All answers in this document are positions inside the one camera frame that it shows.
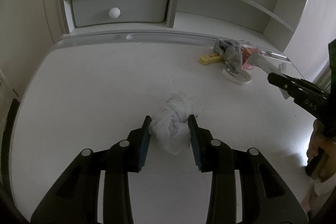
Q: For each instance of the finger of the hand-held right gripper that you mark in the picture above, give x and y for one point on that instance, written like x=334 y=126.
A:
x=283 y=81
x=309 y=103

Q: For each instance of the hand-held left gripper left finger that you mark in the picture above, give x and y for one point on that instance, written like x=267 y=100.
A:
x=143 y=150

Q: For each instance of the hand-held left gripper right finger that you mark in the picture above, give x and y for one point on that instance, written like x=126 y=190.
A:
x=195 y=153

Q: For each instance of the white tissue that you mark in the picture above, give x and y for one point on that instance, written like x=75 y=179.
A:
x=173 y=129

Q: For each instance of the person's right forearm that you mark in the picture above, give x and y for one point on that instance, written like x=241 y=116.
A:
x=321 y=188

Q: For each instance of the person's right hand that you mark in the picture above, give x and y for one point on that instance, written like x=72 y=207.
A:
x=313 y=142

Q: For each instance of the clear plastic bag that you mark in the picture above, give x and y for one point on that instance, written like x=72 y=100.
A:
x=275 y=56

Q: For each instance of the white round lid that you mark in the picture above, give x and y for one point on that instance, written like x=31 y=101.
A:
x=241 y=79

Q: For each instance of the grey crumpled cloth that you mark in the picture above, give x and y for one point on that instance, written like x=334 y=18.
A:
x=232 y=58

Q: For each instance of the white round drawer knob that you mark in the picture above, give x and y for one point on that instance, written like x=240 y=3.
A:
x=114 y=12

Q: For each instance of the white drawer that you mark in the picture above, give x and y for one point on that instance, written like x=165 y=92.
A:
x=136 y=8

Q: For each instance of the white door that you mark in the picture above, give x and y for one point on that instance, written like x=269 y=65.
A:
x=23 y=16

